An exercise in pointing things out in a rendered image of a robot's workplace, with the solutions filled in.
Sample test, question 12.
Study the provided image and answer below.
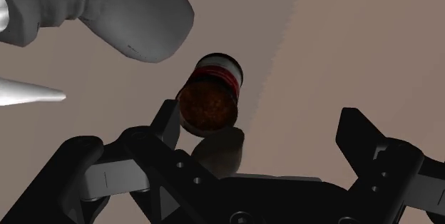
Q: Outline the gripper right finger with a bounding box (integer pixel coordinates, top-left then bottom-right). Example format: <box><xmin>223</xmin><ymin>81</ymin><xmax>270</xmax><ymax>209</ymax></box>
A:
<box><xmin>334</xmin><ymin>106</ymin><xmax>445</xmax><ymax>224</ymax></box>

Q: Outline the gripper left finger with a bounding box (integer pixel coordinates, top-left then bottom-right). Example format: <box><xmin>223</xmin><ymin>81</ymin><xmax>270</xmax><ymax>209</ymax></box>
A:
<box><xmin>0</xmin><ymin>98</ymin><xmax>223</xmax><ymax>224</ymax></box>

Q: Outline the red banded jar brown lid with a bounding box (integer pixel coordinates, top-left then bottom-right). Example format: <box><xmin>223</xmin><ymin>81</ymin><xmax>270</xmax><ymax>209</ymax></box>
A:
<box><xmin>175</xmin><ymin>52</ymin><xmax>244</xmax><ymax>138</ymax></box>

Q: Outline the white pointed object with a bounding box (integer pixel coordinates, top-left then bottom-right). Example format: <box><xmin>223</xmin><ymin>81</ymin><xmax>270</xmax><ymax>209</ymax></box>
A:
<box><xmin>0</xmin><ymin>76</ymin><xmax>67</xmax><ymax>107</ymax></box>

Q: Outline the grey rounded bulky object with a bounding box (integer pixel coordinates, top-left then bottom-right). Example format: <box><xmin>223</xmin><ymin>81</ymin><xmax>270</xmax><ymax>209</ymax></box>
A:
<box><xmin>0</xmin><ymin>0</ymin><xmax>195</xmax><ymax>63</ymax></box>

